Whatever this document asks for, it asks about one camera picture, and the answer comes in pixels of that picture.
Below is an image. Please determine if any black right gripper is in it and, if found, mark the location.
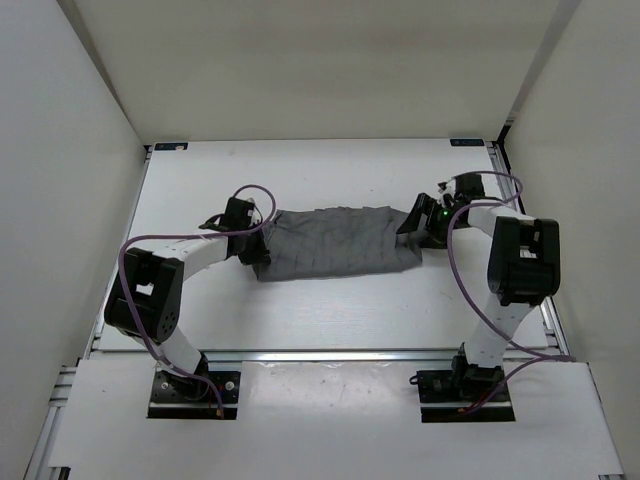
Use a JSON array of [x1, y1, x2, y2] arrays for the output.
[[396, 193, 467, 250]]

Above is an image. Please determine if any grey pleated skirt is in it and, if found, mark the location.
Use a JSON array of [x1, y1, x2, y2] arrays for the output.
[[254, 206, 422, 282]]

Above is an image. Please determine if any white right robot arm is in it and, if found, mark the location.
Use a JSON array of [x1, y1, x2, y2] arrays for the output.
[[397, 193, 561, 400]]

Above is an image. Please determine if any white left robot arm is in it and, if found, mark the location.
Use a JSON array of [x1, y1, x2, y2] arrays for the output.
[[104, 226, 270, 403]]

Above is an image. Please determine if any blue corner label right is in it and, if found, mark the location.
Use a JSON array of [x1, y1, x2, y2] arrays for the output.
[[450, 138, 485, 147]]

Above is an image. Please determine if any blue corner label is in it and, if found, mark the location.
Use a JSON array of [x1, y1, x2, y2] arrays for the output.
[[154, 142, 189, 151], [450, 138, 485, 147]]

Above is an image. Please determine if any blue corner label left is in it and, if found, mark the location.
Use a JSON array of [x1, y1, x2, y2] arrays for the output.
[[154, 142, 189, 151]]

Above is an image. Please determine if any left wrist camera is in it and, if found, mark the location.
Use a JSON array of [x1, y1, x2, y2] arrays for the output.
[[219, 197, 262, 231]]

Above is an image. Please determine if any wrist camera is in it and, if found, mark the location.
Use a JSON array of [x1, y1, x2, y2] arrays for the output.
[[437, 172, 485, 208], [219, 197, 262, 231]]

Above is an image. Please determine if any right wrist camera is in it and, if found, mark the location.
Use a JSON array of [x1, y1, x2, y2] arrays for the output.
[[437, 172, 485, 208]]

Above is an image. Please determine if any aluminium table edge rail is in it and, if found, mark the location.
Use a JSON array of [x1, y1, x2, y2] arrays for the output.
[[82, 348, 571, 365]]

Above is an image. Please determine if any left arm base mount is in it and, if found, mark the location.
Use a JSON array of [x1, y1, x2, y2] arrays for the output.
[[147, 367, 241, 421]]

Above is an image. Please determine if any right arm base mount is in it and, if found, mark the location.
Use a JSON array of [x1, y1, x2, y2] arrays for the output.
[[409, 354, 516, 424]]

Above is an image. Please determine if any aluminium left side rail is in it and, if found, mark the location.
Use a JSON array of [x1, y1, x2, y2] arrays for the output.
[[81, 144, 154, 360]]

